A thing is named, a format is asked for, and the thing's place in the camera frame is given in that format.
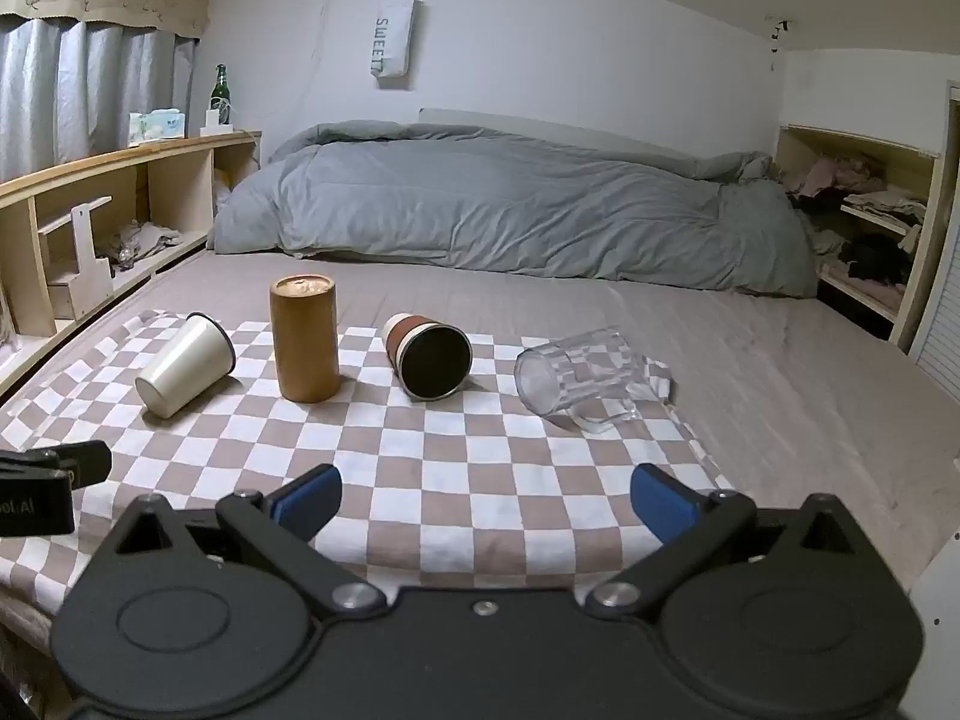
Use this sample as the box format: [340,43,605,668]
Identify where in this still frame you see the small wooden stool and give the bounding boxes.
[37,196,115,320]

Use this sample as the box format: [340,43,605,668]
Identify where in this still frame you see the grey crumpled clothes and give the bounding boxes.
[112,220,183,275]

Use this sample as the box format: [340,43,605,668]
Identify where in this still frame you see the pink clothes pile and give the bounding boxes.
[784,156,890,200]

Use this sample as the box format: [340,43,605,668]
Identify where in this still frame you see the wooden bedside shelf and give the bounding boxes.
[0,130,263,398]

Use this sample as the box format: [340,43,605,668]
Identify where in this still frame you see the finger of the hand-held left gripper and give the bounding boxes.
[0,441,113,488]

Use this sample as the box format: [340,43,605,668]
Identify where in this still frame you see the white tote bag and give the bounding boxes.
[370,0,418,91]

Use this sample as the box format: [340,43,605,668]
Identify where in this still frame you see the beige folded clothes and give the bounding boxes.
[840,191,931,227]

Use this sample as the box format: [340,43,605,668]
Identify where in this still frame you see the brown white checkered cloth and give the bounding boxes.
[0,307,740,593]

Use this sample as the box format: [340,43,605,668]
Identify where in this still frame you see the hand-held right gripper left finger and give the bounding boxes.
[97,463,391,612]

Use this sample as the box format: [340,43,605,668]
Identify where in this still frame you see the white louvred door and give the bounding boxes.
[907,229,960,402]

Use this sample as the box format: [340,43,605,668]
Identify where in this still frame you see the brown cylindrical cup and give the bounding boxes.
[270,274,342,404]

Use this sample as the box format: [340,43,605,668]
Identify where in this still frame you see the grey duvet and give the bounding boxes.
[206,120,822,299]

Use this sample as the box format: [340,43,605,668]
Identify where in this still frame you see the clear glass mug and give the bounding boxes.
[514,327,644,434]

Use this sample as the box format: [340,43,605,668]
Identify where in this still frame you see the tissue box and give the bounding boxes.
[127,109,187,148]

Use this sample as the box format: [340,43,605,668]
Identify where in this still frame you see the white cup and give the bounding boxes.
[135,313,237,419]

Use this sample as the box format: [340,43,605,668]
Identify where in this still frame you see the black clothes pile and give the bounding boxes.
[836,232,912,290]

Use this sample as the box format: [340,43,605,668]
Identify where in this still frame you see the brown cup with black lid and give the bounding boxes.
[381,313,474,401]

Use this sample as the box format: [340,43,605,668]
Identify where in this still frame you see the wooden clothes shelf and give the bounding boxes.
[772,124,950,352]

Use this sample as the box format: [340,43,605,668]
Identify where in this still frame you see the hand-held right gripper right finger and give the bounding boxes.
[581,463,871,612]

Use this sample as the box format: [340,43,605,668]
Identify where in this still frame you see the grey curtain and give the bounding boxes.
[0,15,197,185]

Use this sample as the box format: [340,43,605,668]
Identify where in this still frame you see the white panel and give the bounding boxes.
[907,532,960,665]

